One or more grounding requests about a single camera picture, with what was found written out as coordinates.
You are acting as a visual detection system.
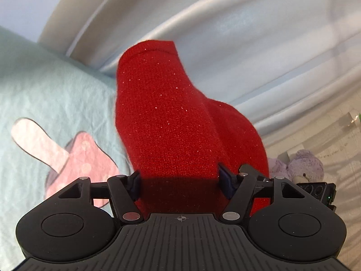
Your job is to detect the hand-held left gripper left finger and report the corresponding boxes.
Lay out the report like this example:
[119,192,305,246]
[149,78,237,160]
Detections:
[58,171,141,225]

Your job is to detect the red glitter knit sock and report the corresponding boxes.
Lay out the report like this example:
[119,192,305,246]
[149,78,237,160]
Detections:
[114,40,270,218]

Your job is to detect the clear plastic container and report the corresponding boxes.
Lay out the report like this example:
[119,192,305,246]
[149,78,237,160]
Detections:
[264,99,361,192]

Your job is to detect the purple plush bear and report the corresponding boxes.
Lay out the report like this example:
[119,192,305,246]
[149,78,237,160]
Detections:
[268,150,325,185]

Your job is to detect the light blue bed sheet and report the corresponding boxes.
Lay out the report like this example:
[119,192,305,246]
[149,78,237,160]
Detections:
[0,25,136,260]

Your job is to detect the white curtain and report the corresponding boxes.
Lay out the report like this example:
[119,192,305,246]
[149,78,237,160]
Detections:
[37,0,361,144]

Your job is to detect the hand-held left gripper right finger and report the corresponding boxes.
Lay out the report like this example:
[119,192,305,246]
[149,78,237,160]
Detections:
[218,162,306,225]

